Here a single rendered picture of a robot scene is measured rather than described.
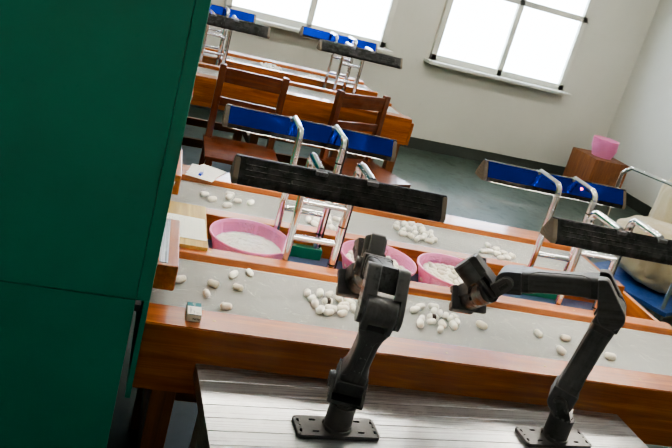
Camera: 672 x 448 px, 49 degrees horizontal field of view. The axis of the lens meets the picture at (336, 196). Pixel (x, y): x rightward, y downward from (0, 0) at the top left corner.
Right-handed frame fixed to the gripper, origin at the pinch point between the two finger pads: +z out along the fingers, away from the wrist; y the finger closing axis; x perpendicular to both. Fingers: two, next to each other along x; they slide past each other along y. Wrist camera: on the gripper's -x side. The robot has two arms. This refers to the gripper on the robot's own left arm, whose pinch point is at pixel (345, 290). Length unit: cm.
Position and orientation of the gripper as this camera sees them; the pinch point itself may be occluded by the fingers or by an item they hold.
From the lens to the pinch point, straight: 196.3
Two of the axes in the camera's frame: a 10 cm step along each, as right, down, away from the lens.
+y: -9.5, -1.8, -2.6
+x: -0.8, 9.3, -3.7
